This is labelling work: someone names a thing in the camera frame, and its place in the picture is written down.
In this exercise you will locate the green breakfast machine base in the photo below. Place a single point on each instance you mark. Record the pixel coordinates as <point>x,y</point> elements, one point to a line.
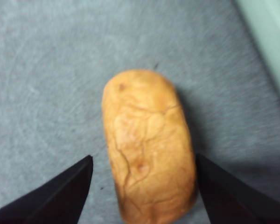
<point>270,35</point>

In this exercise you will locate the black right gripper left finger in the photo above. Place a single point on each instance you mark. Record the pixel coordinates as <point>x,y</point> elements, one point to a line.
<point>56,200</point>

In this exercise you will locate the brown potato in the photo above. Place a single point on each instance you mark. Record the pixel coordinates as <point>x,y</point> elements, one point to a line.
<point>149,149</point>

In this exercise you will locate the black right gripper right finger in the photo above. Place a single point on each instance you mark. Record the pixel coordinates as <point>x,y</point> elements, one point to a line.
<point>235,200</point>

